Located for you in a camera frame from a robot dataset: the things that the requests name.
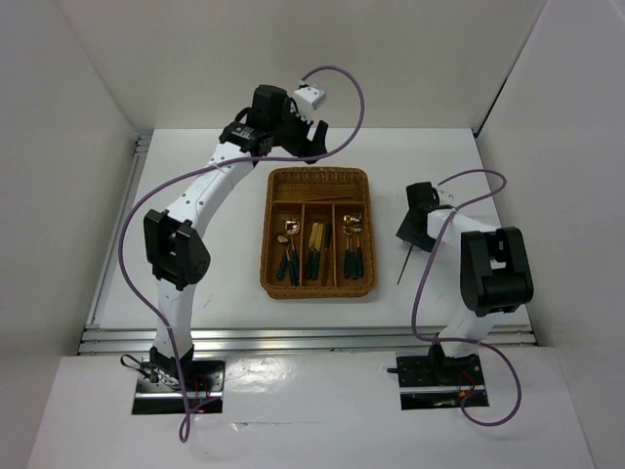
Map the wicker cutlery tray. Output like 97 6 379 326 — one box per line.
260 167 377 300

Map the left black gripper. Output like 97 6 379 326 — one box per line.
269 99 327 164

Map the gold knife green handle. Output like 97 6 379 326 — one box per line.
305 222 318 279
312 222 324 280

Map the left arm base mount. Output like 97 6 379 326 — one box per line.
119 354 226 415

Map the brown chopstick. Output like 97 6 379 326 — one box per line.
301 195 354 202
396 244 413 285

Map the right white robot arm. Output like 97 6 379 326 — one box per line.
396 182 534 383

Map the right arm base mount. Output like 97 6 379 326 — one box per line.
387 346 489 410

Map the large gold spoon green handle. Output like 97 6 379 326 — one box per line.
284 218 300 286

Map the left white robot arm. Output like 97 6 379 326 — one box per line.
144 83 328 390

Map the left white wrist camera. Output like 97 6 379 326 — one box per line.
292 81 326 121

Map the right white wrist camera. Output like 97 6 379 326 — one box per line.
437 187 454 204

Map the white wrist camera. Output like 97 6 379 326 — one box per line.
437 187 454 204
292 81 326 121

